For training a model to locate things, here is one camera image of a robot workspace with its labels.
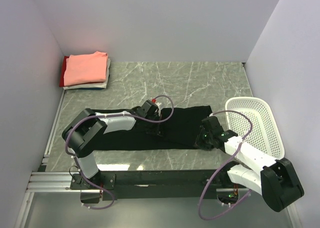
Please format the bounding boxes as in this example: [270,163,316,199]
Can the black t shirt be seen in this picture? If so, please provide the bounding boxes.
[94,105,212,151]

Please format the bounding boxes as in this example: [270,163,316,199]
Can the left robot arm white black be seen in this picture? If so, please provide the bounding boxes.
[61,99,161,189]

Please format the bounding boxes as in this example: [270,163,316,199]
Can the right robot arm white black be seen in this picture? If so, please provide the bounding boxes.
[196,116,305,212]

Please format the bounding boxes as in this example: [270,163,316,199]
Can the white perforated plastic basket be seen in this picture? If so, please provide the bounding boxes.
[225,96,285,160]

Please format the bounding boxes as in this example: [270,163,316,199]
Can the pink folded t shirt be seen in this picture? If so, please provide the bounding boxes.
[64,51,109,86]

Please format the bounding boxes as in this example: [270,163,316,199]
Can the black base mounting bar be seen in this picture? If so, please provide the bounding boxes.
[69,169,251,204]

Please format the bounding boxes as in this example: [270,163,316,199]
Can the red folded t shirt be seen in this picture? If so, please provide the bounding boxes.
[59,56,69,88]

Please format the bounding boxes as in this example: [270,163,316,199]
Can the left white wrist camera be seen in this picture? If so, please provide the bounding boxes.
[151,99,163,110]

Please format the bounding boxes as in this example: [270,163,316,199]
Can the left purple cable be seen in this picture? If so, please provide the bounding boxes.
[64,94,175,210]

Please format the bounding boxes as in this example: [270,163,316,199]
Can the purple cable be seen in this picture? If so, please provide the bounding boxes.
[198,110,253,221]
[64,94,175,210]

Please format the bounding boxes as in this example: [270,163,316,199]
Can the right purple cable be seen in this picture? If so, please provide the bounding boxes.
[198,110,253,221]

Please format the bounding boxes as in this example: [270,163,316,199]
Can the aluminium rail frame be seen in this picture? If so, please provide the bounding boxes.
[13,91,301,228]

